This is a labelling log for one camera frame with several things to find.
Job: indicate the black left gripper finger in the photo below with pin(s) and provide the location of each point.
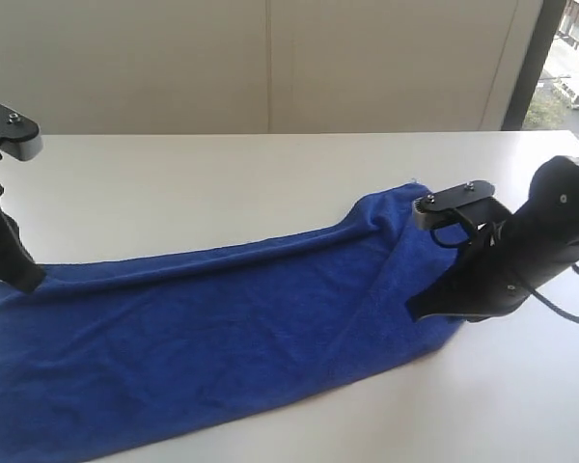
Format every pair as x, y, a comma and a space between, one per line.
29, 275

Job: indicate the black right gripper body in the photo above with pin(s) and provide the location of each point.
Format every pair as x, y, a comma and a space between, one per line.
536, 244

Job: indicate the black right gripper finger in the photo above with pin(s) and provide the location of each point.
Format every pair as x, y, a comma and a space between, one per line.
432, 301

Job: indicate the blue microfiber towel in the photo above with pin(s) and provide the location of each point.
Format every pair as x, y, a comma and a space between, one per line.
109, 356

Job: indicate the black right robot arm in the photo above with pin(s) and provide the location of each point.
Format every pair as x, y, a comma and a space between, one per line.
555, 182

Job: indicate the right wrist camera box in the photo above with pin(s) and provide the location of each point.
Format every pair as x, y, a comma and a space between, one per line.
472, 202

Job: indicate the dark window frame post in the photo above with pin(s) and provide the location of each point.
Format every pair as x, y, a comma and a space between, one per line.
549, 16

